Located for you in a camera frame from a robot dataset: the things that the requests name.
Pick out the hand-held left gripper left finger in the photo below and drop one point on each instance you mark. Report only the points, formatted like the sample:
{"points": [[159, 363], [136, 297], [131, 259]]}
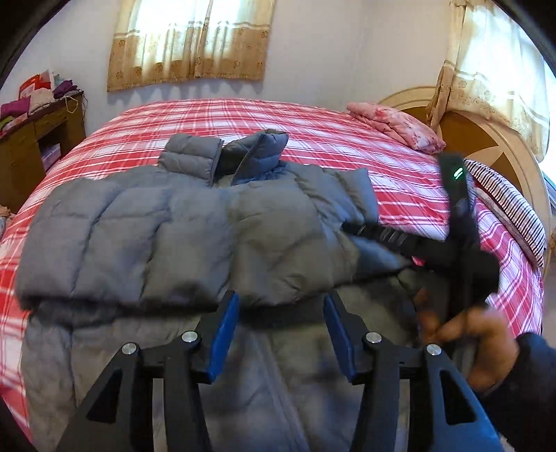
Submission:
{"points": [[223, 335]]}

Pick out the grey puffer jacket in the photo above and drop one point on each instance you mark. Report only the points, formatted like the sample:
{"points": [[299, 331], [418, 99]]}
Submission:
{"points": [[173, 234]]}

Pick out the person's right hand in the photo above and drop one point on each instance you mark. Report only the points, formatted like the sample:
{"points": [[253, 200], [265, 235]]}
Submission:
{"points": [[478, 343]]}

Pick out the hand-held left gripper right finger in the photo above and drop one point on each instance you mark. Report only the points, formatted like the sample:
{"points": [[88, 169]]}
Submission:
{"points": [[338, 337]]}

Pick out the magenta folded cloth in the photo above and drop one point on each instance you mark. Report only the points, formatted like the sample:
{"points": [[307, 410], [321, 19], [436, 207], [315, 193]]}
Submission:
{"points": [[16, 107]]}

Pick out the cream wooden headboard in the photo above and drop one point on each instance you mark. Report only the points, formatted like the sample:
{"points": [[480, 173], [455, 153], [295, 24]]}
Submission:
{"points": [[486, 130]]}

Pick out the striped pillow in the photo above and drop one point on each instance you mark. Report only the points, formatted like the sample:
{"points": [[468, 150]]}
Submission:
{"points": [[512, 204]]}

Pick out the red plaid bed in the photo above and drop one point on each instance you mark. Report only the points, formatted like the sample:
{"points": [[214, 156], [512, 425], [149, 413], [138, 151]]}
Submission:
{"points": [[339, 143]]}

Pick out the pink knitted cloth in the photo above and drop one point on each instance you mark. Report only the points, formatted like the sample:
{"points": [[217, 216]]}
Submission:
{"points": [[4, 211]]}

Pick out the brown wooden desk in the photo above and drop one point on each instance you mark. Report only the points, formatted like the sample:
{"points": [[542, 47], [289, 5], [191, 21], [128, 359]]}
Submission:
{"points": [[21, 152]]}

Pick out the beige folded cloth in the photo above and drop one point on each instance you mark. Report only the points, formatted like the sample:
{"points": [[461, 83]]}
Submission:
{"points": [[41, 101]]}

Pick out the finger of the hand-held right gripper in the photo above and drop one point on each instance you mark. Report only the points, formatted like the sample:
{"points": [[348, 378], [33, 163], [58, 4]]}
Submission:
{"points": [[391, 239]]}

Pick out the beige patterned window curtain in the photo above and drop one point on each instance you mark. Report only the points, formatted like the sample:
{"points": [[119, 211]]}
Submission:
{"points": [[491, 61], [191, 43]]}

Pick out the purple folded cloth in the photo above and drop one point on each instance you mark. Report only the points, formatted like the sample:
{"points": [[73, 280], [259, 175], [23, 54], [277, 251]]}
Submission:
{"points": [[65, 88]]}

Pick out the pink folded blanket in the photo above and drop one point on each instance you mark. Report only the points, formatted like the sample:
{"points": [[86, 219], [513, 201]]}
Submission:
{"points": [[397, 124]]}

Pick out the green folded cloth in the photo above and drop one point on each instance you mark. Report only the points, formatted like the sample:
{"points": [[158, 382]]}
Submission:
{"points": [[5, 124]]}

